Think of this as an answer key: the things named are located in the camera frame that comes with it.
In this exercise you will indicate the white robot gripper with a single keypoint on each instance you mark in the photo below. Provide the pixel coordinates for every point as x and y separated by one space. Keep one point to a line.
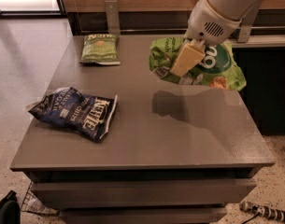
210 24

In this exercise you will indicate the green dang rice chip bag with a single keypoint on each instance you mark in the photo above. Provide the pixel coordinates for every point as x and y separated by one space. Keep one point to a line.
217 70

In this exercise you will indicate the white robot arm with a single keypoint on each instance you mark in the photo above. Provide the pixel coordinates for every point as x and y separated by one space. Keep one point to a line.
232 9

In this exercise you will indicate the green jalapeno kettle chip bag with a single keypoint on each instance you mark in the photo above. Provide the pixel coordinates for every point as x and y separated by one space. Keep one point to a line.
100 49

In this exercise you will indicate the blue kettle chip bag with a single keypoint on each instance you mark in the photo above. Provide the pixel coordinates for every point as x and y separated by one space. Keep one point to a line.
82 113

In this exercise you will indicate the black bag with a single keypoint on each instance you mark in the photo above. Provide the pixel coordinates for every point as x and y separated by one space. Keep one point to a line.
10 212

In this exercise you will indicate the grey drawer cabinet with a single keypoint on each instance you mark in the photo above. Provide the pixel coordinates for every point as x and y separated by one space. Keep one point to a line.
160 131

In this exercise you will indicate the upper grey drawer front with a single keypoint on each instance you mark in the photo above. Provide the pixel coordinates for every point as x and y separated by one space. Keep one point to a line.
142 193

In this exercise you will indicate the grey drawer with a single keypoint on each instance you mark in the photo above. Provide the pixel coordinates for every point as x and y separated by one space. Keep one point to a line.
142 193
185 215

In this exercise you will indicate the lower grey drawer front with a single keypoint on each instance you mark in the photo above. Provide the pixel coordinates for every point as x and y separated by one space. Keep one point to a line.
185 215

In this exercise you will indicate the right metal bracket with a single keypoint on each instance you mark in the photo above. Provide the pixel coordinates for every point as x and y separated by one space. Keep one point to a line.
246 25

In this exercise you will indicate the metal bracket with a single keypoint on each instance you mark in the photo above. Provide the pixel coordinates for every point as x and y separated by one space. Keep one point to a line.
113 19
246 25

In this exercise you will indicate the left metal bracket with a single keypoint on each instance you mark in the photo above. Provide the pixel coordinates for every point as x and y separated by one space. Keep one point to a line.
113 19

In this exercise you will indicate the wire rack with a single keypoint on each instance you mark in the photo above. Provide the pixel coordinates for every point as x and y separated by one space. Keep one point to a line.
30 204

